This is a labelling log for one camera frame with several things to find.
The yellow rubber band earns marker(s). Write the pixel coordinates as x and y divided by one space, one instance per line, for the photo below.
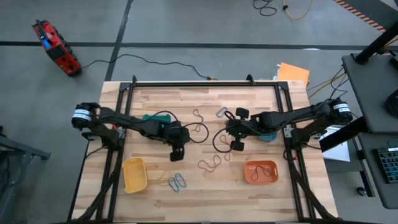
160 182

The dark grey desk top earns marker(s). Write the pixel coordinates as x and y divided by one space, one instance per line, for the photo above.
370 93

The green plastic basket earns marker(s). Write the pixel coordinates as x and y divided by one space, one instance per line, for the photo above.
155 117

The grey carabiner clip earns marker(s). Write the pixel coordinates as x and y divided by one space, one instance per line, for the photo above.
218 113

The black caster wheel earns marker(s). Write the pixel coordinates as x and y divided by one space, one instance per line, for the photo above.
362 191

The black desk support beam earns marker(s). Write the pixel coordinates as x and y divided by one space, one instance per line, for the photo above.
342 135

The yellow plastic basket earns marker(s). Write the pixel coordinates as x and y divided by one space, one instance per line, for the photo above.
135 175

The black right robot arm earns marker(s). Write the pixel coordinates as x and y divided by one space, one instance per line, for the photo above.
295 116

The black round object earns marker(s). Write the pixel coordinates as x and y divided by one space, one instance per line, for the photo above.
392 104

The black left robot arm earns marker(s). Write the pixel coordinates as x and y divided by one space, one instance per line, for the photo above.
124 119

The dark red rubber band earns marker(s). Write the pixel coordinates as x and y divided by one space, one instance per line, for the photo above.
252 177
199 115

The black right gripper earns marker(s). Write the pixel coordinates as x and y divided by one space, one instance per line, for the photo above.
242 129

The black keyboard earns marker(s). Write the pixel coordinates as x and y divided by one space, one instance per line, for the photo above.
388 165

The orange plastic basket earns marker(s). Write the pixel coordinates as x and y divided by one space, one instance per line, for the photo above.
264 163

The grey metal stand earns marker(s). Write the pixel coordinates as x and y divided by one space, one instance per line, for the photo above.
18 148

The white paper sheet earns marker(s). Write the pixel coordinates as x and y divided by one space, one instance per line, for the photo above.
339 154

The dark teal plastic basket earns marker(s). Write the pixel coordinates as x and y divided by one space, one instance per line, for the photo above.
266 138

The grey desk with keyboard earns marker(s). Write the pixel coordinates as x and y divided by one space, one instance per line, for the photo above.
385 196

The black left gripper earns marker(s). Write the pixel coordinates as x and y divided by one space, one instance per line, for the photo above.
177 135

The black mat with striped edge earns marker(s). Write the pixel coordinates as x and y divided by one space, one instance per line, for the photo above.
373 9

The black aluminium table frame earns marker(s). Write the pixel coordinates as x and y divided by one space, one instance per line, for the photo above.
202 84

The black stand pole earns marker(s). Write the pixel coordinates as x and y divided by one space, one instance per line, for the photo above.
376 46

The orange folder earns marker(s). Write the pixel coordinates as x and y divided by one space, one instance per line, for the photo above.
292 74

